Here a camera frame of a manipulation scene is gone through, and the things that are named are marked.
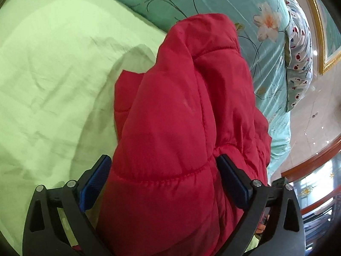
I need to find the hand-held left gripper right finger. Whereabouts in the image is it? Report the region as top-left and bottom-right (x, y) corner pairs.
(215, 154), (306, 256)

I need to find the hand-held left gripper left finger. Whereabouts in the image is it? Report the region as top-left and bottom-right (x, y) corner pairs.
(23, 154), (112, 256)

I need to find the red quilted jacket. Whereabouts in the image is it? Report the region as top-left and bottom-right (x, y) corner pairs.
(95, 13), (273, 256)

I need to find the reddish wooden furniture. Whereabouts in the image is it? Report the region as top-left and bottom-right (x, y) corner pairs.
(280, 141), (341, 219)

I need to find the light green bed sheet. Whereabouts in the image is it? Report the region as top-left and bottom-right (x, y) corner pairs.
(0, 0), (171, 248)

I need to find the white dotted pillow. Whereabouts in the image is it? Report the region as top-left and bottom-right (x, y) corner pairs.
(283, 0), (314, 113)

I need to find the gold picture frame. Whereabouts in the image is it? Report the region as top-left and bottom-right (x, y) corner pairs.
(297, 0), (341, 76)

